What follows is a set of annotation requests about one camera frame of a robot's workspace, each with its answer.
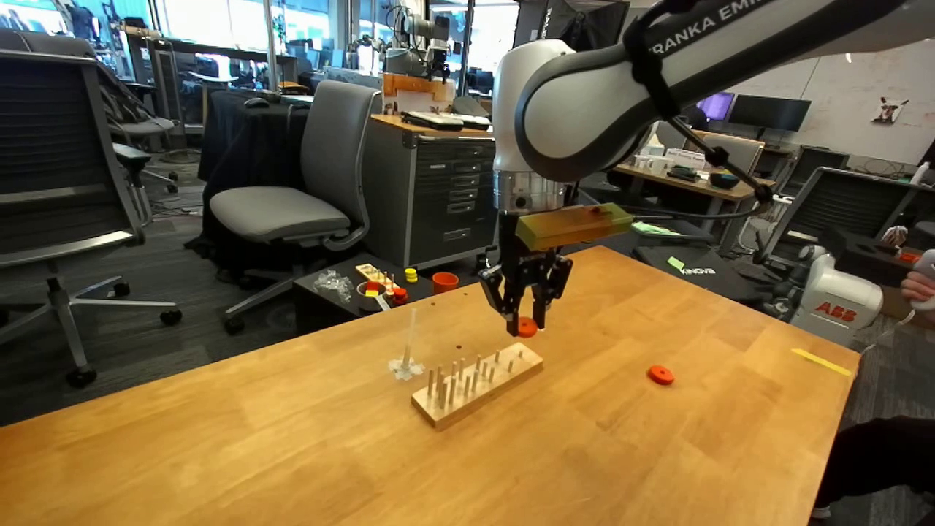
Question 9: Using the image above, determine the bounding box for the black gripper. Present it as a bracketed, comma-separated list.
[479, 214, 573, 335]

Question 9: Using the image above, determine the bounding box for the orange disc with hole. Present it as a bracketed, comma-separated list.
[518, 317, 538, 338]

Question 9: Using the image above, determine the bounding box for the white ABB robot base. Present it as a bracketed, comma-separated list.
[791, 246, 882, 348]

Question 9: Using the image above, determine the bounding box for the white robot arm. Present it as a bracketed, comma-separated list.
[481, 0, 935, 333]

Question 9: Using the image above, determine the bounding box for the wooden peg board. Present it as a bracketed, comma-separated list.
[413, 341, 543, 427]

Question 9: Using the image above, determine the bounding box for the grey drawer cabinet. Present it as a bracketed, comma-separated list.
[362, 113, 498, 269]

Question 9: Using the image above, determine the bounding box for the clear peg stand near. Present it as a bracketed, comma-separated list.
[389, 316, 424, 383]

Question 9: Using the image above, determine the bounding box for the small black side table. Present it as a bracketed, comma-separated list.
[293, 255, 470, 333]

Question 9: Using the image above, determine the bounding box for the grey office chair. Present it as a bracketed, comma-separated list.
[207, 82, 381, 333]

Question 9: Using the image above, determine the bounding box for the yellow tape strip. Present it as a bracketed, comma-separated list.
[791, 348, 854, 376]

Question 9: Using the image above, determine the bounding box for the dark mesh office chair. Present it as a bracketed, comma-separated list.
[0, 50, 180, 389]

